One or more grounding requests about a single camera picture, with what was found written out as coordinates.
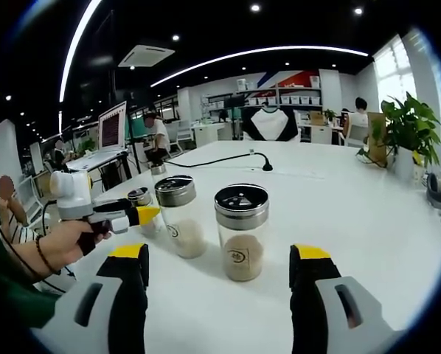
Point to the tall seasoning bottle brown powder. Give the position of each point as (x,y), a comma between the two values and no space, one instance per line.
(242,258)

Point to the person's left hand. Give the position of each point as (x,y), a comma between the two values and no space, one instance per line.
(67,243)

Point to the tall seasoning bottle cream powder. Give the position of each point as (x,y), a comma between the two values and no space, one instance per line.
(187,236)

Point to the white laptop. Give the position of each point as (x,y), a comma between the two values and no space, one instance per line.
(111,127)

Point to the small desk plant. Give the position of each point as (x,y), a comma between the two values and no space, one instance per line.
(330,115)

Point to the white desk cabinet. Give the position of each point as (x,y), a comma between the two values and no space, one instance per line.
(205,134)

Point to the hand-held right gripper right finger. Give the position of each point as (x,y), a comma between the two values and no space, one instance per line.
(375,332)

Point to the black stand with teal board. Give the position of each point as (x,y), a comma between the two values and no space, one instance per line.
(137,119)

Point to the black laptop stand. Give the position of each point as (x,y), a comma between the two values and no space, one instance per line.
(111,173)

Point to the brown cardboard carton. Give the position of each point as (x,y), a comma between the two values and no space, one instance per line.
(316,118)

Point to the shelf of white storage boxes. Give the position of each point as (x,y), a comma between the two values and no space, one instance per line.
(298,99)

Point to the bright window with blinds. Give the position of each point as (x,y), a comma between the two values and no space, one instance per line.
(390,81)

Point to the large green potted plant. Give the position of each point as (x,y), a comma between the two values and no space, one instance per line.
(412,121)

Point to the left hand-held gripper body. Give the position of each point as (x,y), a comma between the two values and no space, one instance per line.
(73,199)

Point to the white office chair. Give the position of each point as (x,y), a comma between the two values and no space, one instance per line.
(355,134)
(183,132)

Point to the small green plant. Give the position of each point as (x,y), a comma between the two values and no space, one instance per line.
(87,145)

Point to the small seasoning bottle white powder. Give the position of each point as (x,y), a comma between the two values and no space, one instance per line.
(139,197)

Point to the grey rounded object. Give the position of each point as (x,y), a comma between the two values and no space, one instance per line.
(436,199)

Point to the ceiling air conditioner vent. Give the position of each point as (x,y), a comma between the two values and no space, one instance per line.
(146,55)

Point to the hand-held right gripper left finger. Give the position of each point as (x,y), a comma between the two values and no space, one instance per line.
(104,339)

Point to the person's green shirt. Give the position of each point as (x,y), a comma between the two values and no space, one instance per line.
(10,295)

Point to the curved ceiling light strip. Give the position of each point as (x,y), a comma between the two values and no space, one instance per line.
(156,84)
(62,92)

